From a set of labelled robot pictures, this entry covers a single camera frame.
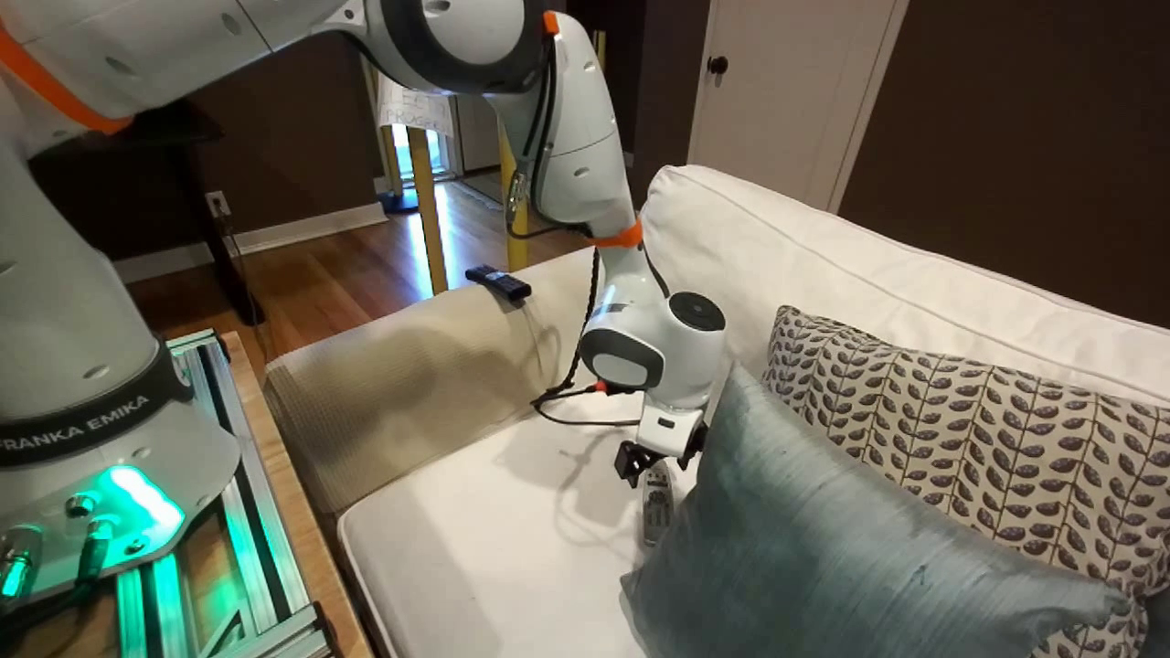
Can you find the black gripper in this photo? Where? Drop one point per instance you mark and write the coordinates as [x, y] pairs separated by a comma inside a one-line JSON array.
[[635, 464]]

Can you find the large blue silk pillow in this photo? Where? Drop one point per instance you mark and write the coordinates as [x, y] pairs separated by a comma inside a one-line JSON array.
[[827, 549]]

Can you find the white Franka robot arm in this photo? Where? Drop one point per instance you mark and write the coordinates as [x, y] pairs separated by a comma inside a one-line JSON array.
[[75, 342]]

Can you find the black remote control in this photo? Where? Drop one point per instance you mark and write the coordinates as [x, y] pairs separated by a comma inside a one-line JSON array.
[[499, 283]]

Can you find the leaf patterned pillow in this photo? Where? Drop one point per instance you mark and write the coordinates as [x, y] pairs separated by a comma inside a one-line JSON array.
[[975, 415]]

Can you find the small teal pillow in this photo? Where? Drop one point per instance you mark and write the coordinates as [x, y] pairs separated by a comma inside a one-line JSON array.
[[1159, 626]]

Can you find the white fabric sofa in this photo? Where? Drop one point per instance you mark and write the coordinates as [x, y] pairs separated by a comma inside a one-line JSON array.
[[460, 537]]

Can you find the white door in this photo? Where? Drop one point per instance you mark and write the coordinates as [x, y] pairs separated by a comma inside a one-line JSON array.
[[791, 87]]

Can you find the dark door knob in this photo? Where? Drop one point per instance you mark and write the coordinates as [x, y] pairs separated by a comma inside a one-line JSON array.
[[718, 65]]

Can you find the white hanging cloth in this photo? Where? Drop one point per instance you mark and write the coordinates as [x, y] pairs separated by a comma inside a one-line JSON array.
[[424, 115]]

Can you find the dark wooden side table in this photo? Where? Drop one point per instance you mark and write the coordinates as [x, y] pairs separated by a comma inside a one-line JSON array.
[[195, 159]]

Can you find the yellow upright post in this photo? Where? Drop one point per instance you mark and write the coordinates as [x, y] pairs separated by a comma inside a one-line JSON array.
[[518, 250]]

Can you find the light wooden post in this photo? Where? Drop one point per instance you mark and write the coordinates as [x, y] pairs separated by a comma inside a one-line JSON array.
[[429, 208]]

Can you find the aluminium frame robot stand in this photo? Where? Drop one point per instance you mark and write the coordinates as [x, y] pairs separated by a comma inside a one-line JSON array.
[[243, 549]]

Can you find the white wall outlet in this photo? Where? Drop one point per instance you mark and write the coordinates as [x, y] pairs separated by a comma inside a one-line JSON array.
[[217, 202]]

